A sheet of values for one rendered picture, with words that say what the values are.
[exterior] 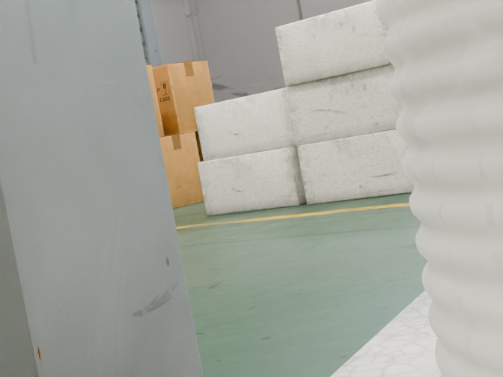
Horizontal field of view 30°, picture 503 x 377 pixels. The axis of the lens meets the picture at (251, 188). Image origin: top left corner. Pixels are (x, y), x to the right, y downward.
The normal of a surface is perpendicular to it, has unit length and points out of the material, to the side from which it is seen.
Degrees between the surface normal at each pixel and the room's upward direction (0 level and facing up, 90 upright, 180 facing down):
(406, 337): 0
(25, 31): 90
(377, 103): 90
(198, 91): 90
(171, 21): 90
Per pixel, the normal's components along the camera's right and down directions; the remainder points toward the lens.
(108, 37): 0.90, -0.14
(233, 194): -0.63, 0.15
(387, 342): -0.18, -0.98
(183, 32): 0.75, -0.10
